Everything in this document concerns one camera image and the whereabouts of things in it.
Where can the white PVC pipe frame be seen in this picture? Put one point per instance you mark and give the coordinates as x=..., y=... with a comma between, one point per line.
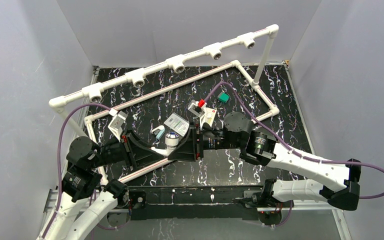
x=93, y=93

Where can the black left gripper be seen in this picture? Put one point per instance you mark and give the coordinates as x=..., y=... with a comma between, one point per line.
x=136, y=153

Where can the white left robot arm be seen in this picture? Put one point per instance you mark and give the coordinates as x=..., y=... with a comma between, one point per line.
x=83, y=200

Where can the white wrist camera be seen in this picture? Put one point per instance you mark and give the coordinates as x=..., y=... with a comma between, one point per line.
x=197, y=108
x=115, y=125

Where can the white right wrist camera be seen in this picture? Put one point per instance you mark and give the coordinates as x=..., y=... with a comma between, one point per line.
x=197, y=108

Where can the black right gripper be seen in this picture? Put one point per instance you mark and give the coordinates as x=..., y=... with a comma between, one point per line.
x=186, y=150

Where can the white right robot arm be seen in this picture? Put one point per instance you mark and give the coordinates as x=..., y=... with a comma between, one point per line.
x=335, y=184

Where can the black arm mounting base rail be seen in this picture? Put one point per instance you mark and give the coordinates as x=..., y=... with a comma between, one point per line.
x=201, y=202

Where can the green small box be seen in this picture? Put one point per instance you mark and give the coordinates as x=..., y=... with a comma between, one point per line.
x=223, y=97

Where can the beige cardboard small box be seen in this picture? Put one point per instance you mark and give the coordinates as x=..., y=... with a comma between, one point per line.
x=209, y=116

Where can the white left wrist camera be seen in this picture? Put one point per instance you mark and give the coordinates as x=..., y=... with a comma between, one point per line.
x=115, y=125

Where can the light blue white stapler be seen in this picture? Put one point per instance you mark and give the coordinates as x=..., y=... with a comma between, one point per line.
x=158, y=132

